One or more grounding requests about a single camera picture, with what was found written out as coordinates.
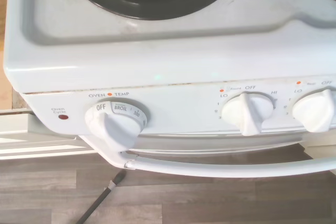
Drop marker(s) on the white burner knob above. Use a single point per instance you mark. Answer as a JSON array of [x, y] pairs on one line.
[[315, 113], [249, 115]]

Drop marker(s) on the white electric stove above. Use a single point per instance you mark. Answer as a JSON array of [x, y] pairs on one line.
[[162, 58]]

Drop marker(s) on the white oven temperature knob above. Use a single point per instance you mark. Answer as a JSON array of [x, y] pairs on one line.
[[115, 124]]

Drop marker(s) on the red oven indicator light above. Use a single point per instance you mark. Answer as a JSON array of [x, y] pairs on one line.
[[63, 117]]

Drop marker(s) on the black rod with grey joint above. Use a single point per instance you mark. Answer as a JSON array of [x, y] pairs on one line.
[[102, 196]]

